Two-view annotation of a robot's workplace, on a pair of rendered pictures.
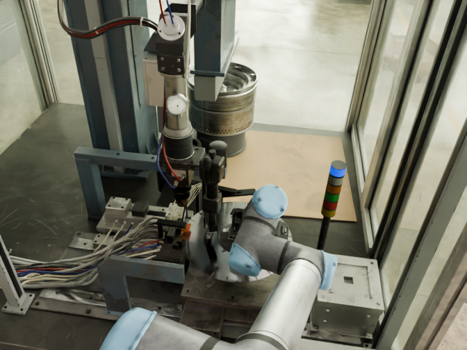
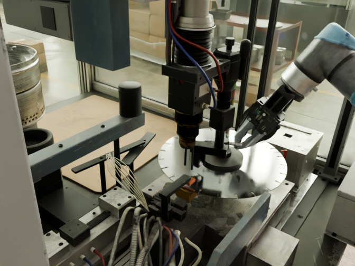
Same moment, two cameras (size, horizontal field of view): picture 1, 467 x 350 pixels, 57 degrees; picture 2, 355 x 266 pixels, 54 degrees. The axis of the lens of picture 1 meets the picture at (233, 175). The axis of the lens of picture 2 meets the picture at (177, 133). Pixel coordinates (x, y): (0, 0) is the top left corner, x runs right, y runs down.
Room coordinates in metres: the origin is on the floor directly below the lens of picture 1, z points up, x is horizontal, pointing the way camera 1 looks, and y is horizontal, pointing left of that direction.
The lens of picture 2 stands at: (0.65, 0.71, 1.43)
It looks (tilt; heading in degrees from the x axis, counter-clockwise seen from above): 28 degrees down; 299
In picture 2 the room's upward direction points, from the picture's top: 2 degrees clockwise
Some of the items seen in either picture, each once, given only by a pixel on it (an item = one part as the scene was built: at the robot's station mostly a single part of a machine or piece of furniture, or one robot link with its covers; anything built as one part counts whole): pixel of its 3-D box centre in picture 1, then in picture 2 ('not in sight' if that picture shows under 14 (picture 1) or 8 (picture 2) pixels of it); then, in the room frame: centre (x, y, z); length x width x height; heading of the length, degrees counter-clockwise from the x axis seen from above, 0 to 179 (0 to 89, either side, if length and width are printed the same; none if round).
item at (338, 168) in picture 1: (338, 169); not in sight; (1.02, -0.30, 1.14); 0.05 x 0.04 x 0.03; 173
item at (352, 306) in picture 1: (343, 295); (283, 154); (0.81, -0.34, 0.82); 0.18 x 0.18 x 0.15; 83
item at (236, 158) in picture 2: (237, 235); (222, 153); (0.91, -0.02, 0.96); 0.11 x 0.11 x 0.03
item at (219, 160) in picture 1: (212, 182); (225, 86); (0.89, 0.06, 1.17); 0.06 x 0.05 x 0.20; 74
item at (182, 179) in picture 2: (174, 230); (176, 195); (0.93, 0.17, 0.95); 0.10 x 0.03 x 0.07; 83
